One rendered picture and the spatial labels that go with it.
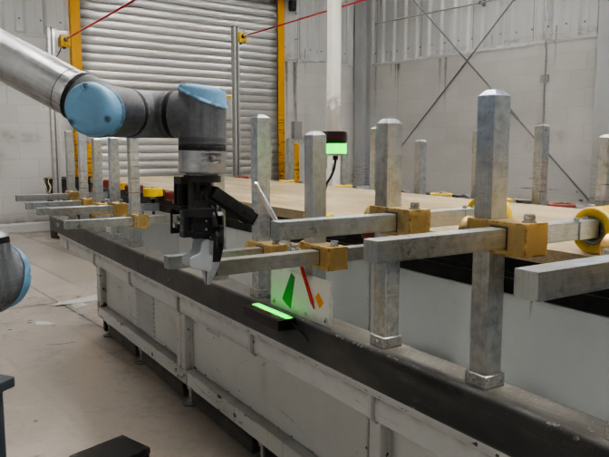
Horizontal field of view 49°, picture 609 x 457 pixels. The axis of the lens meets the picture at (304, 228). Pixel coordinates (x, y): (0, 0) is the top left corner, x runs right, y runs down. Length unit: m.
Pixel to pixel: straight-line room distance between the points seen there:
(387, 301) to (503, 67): 8.76
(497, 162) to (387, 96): 10.35
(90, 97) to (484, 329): 0.75
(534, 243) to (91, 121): 0.73
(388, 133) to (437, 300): 0.43
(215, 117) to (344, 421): 1.00
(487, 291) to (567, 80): 8.35
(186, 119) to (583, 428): 0.82
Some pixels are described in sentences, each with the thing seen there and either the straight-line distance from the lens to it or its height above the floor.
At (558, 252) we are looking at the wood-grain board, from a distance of 1.24.
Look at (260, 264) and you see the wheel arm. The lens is 1.35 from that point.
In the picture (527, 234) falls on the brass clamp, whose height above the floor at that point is 0.96.
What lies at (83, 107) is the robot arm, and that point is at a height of 1.15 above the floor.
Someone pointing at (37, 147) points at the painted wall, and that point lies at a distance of 9.06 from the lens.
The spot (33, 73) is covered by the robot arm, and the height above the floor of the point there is 1.21.
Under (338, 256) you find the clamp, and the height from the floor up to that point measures 0.85.
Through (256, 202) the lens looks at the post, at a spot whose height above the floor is 0.94.
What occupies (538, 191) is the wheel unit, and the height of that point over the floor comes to 0.93.
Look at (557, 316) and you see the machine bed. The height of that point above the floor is 0.78.
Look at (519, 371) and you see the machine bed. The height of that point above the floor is 0.66.
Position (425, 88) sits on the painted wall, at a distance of 10.82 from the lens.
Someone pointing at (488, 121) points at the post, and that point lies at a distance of 1.06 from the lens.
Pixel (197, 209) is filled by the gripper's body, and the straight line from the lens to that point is 1.25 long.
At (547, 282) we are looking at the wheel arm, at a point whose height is 0.95.
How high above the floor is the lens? 1.08
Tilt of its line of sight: 7 degrees down
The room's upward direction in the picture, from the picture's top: straight up
